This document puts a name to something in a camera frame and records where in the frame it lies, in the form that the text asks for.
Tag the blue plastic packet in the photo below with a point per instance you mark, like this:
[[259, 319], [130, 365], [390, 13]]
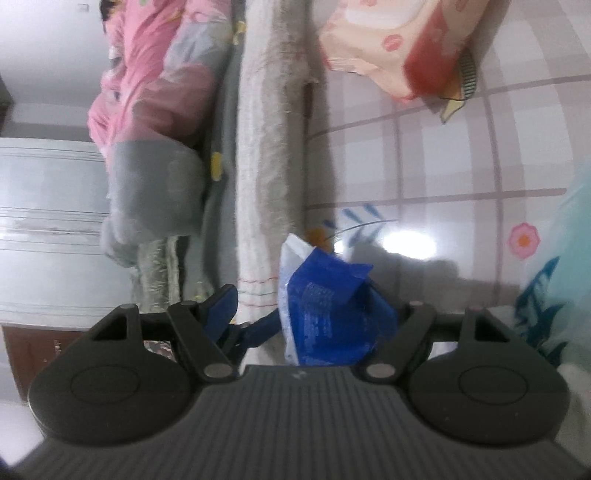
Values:
[[332, 304]]

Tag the pink wet wipes pack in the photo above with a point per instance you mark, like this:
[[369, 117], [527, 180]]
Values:
[[392, 41]]

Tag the grey quilt with yellow prints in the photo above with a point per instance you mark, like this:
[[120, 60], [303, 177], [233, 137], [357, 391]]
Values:
[[221, 207]]

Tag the green patterned pillow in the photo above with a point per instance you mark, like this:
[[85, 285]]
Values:
[[157, 277]]

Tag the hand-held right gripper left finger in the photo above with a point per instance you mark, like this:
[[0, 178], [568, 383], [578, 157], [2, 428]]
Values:
[[221, 309]]

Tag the white fuzzy blanket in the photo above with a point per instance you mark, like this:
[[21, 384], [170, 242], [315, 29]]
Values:
[[268, 161]]

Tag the checked printed bed sheet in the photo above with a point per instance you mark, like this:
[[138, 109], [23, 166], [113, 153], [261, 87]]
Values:
[[438, 161]]

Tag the grey plush cushion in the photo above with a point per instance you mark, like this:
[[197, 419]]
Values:
[[152, 189]]

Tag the brown wooden cabinet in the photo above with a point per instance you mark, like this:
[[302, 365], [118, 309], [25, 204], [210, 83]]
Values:
[[27, 355]]

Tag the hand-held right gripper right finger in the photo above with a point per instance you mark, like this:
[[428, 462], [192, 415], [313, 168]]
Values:
[[406, 332]]

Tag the white wardrobe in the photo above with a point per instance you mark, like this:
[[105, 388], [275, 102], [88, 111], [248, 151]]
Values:
[[46, 207]]

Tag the pink printed duvet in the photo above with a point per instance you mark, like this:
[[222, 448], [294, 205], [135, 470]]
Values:
[[138, 83]]

